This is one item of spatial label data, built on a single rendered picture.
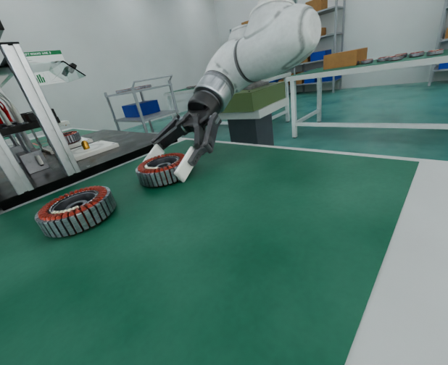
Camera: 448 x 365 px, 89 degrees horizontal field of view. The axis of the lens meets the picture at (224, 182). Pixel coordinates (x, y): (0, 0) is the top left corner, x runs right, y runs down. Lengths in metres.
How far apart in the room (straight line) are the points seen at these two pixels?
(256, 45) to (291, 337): 0.50
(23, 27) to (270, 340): 6.44
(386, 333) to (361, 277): 0.05
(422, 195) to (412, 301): 0.18
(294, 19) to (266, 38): 0.06
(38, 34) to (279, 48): 6.14
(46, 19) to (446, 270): 6.62
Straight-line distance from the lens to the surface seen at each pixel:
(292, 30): 0.52
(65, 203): 0.48
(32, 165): 0.83
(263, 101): 1.17
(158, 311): 0.24
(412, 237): 0.31
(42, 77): 6.33
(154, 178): 0.46
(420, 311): 0.25
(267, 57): 0.54
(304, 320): 0.22
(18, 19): 6.50
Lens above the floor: 0.93
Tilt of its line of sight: 26 degrees down
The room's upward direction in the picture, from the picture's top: 11 degrees counter-clockwise
